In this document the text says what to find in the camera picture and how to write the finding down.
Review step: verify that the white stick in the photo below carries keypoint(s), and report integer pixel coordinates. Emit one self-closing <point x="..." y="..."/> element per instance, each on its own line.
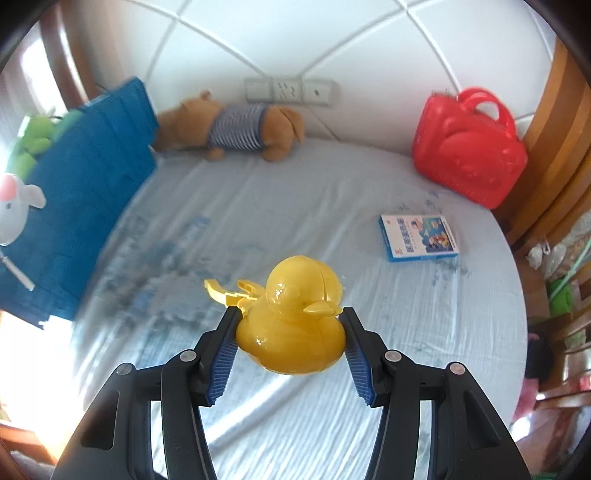
<point x="18" y="272"/>

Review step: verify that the pink cloth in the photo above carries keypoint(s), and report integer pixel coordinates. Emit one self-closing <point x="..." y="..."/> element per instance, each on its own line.
<point x="525" y="397"/>

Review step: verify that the red plastic handbag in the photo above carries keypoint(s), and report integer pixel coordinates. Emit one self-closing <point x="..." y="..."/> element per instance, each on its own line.
<point x="466" y="147"/>

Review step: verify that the green plush toy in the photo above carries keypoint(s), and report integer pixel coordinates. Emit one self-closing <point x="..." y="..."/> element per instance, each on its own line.
<point x="34" y="136"/>

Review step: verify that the white padded headboard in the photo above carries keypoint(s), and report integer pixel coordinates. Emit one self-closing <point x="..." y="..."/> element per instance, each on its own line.
<point x="300" y="37"/>

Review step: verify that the yellow plastic duck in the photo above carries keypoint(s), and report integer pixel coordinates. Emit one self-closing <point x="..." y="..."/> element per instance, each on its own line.
<point x="291" y="332"/>

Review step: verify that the white plastic bag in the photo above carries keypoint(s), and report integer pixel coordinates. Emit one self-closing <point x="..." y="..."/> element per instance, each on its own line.
<point x="547" y="256"/>

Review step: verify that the light blue bed sheet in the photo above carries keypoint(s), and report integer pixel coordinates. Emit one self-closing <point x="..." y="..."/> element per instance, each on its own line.
<point x="231" y="207"/>

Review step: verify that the white mouse plush toy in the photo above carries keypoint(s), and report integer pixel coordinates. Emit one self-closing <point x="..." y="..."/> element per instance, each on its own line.
<point x="14" y="207"/>

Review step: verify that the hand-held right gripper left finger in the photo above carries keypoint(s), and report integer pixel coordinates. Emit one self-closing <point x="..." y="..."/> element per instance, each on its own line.
<point x="221" y="369"/>

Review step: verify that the wooden headboard frame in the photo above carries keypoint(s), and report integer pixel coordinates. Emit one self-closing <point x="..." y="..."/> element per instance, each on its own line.
<point x="554" y="138"/>

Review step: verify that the green cloth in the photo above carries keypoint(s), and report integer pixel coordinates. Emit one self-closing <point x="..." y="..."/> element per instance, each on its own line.
<point x="561" y="295"/>

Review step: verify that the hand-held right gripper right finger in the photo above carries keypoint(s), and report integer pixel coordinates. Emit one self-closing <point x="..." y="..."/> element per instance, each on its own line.
<point x="358" y="369"/>

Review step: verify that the blue quilted storage basket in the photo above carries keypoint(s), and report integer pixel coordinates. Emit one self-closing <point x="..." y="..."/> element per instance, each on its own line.
<point x="87" y="184"/>

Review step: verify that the blue printed box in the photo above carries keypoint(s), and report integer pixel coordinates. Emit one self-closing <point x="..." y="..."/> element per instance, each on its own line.
<point x="420" y="237"/>

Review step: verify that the white wall socket panel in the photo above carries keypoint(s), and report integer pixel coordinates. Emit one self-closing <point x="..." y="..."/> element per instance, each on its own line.
<point x="288" y="91"/>

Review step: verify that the brown teddy bear striped shirt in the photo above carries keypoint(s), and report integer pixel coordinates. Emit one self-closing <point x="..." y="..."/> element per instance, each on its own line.
<point x="240" y="127"/>

